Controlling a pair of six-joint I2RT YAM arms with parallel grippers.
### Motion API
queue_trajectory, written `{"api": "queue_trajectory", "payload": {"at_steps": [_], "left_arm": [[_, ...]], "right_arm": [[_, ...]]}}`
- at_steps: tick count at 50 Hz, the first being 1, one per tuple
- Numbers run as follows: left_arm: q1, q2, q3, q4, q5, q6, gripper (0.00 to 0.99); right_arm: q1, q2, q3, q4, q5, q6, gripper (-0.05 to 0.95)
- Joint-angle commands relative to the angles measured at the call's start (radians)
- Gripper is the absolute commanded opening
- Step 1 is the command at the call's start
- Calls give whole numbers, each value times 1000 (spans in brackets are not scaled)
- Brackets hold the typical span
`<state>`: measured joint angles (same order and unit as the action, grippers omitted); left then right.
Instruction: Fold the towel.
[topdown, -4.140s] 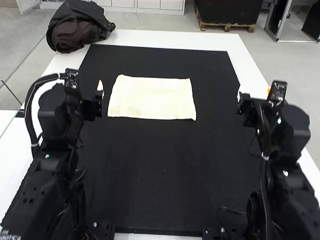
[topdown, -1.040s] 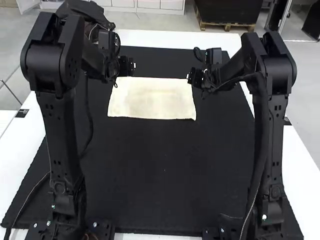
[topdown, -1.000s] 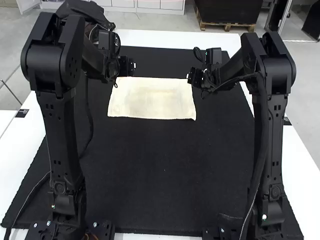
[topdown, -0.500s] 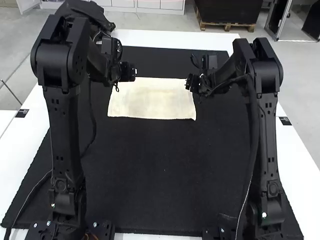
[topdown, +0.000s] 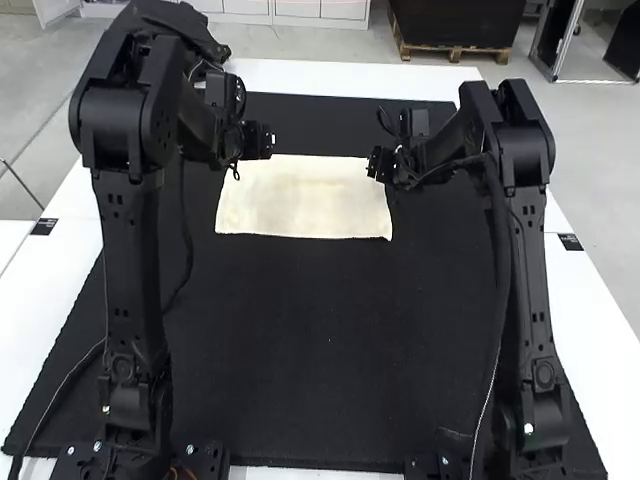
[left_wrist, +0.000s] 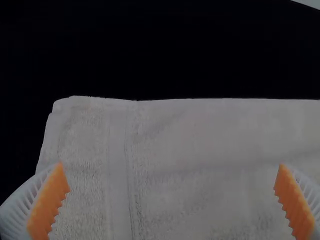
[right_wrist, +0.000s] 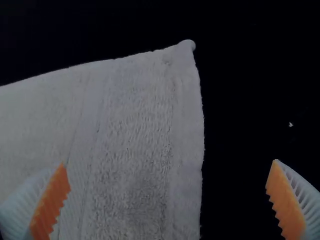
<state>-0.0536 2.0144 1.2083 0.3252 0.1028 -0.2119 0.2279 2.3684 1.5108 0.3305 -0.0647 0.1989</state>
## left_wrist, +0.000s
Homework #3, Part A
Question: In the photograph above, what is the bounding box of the pale towel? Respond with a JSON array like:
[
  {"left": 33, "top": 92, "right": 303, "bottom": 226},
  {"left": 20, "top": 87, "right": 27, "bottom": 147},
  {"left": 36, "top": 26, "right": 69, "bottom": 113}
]
[{"left": 34, "top": 94, "right": 320, "bottom": 240}]

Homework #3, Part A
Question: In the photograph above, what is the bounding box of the black mat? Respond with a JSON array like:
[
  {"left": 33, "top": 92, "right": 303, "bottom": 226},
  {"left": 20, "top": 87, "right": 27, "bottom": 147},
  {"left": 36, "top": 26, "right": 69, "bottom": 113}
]
[{"left": 0, "top": 0, "right": 320, "bottom": 208}]

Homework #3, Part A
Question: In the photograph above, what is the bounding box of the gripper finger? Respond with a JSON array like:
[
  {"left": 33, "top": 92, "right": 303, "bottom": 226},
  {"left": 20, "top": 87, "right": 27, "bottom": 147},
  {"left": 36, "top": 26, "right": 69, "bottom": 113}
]
[
  {"left": 273, "top": 163, "right": 320, "bottom": 240},
  {"left": 0, "top": 161, "right": 71, "bottom": 240}
]

